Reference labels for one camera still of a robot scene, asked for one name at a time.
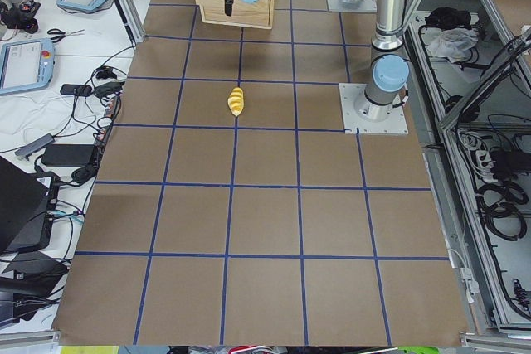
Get black handled scissors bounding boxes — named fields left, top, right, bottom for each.
left=46, top=28, right=85, bottom=43

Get near blue teach pendant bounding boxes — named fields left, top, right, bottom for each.
left=1, top=38, right=55, bottom=95

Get wooden drawer cabinet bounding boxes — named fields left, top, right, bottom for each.
left=195, top=0, right=275, bottom=29

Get black laptop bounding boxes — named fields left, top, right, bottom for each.
left=1, top=158, right=59, bottom=255

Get crumpled white cloth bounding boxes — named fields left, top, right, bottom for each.
left=427, top=28, right=479, bottom=62

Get black external drive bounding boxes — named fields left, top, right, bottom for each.
left=41, top=143, right=95, bottom=167

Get yellow toy croissant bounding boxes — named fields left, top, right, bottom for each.
left=227, top=87, right=245, bottom=118

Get coiled black cables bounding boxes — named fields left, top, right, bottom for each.
left=475, top=182, right=530, bottom=243

